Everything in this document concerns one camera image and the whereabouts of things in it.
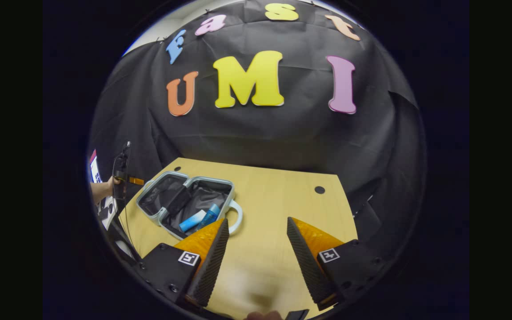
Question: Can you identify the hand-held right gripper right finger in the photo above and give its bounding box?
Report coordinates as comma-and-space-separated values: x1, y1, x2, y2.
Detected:
286, 216, 388, 312

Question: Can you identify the white blue skin care tube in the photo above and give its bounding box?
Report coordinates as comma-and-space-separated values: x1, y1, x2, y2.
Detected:
179, 210, 208, 232

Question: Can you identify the black white checkered board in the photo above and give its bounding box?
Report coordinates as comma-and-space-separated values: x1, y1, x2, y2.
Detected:
97, 196, 119, 230

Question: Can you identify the white printed poster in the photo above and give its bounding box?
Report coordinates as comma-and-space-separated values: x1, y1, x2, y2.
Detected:
89, 149, 104, 184

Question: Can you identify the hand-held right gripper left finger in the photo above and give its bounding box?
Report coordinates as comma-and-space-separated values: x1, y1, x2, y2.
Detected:
134, 218, 230, 308

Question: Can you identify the shiny blue skin care bottle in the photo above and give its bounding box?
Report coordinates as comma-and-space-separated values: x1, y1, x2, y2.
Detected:
196, 204, 221, 231

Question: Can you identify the pale blue small suitcase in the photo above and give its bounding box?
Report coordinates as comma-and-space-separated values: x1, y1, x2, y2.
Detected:
136, 171, 243, 240

